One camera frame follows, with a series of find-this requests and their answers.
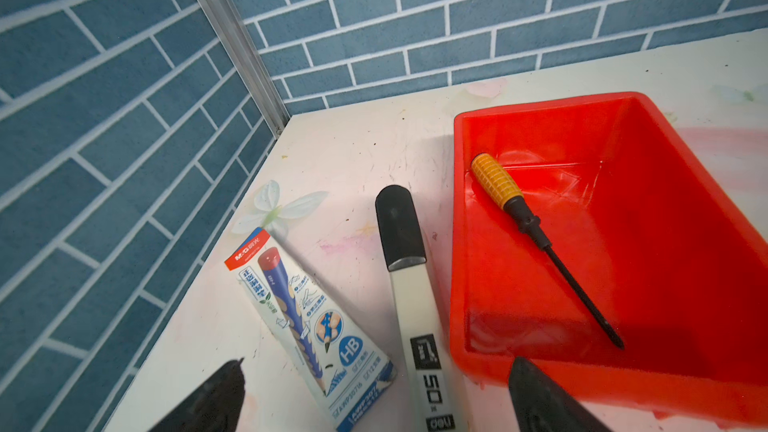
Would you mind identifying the yellow handled black screwdriver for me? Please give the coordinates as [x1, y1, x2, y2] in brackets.
[471, 153, 625, 350]

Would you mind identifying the red plastic bin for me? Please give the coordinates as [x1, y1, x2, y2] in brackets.
[449, 92, 767, 427]

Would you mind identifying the aluminium corner profile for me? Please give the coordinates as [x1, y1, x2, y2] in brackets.
[197, 0, 290, 137]

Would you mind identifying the white pencil box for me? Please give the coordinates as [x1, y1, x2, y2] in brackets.
[225, 227, 397, 431]

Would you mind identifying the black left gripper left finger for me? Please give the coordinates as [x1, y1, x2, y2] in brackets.
[150, 358, 245, 432]

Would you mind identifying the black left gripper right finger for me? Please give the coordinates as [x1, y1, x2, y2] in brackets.
[508, 357, 610, 432]

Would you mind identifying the white marker with black cap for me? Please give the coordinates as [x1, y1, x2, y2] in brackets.
[375, 185, 470, 431]

